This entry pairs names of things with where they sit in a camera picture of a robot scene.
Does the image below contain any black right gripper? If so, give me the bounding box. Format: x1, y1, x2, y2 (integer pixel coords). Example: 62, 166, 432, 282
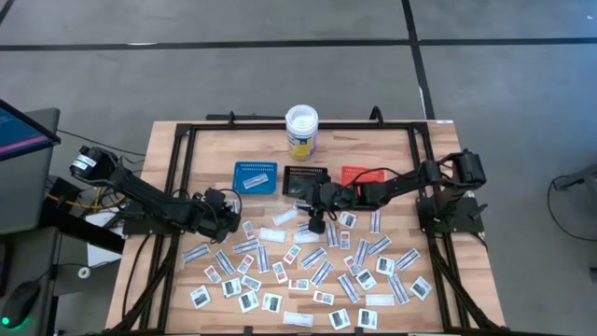
305, 175, 358, 235

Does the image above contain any computer monitor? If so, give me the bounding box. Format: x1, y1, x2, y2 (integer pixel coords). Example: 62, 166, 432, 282
0, 97, 62, 162

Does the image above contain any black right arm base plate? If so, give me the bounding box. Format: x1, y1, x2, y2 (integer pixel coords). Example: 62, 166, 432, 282
416, 195, 486, 235

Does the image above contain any blue plastic basket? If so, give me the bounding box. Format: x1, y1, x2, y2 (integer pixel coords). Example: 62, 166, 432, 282
231, 161, 279, 196

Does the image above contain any black plastic basket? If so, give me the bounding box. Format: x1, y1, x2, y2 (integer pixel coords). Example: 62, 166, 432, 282
281, 165, 327, 197

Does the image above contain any yellow cable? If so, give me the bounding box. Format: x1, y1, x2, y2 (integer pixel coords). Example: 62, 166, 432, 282
45, 186, 127, 211

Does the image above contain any white paper sheet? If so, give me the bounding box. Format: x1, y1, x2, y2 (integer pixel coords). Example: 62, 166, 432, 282
86, 212, 125, 268

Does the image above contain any black power cable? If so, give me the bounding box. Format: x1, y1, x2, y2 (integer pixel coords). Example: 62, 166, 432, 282
121, 232, 153, 323

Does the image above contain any black computer mouse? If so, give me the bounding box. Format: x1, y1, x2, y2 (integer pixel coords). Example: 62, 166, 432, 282
0, 279, 42, 330

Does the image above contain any black metal table frame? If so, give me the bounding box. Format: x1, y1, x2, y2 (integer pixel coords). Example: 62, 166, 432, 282
111, 111, 503, 336

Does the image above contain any black metal beam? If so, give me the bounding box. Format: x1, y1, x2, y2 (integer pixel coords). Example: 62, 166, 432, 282
39, 175, 126, 256

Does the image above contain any orange plastic basket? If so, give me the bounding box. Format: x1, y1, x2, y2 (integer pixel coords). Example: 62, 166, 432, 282
340, 164, 388, 187

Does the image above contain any grey low desk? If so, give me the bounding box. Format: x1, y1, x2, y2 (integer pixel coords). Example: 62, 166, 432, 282
0, 227, 62, 336

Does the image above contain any black stand foot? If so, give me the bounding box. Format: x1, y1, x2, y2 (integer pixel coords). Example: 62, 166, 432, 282
552, 161, 597, 192

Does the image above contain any disinfecting wipes canister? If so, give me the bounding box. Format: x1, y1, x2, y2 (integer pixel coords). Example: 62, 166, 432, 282
285, 104, 320, 162

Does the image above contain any grey-print white packet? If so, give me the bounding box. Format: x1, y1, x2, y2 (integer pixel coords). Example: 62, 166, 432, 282
240, 274, 263, 293

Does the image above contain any monitor with purple screen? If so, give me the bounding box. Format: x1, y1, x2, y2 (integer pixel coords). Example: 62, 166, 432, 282
0, 107, 62, 237

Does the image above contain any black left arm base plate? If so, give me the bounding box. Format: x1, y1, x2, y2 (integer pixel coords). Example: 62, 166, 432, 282
121, 204, 187, 237

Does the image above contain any black looped floor cable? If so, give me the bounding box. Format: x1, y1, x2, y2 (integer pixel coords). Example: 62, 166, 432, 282
546, 175, 597, 244

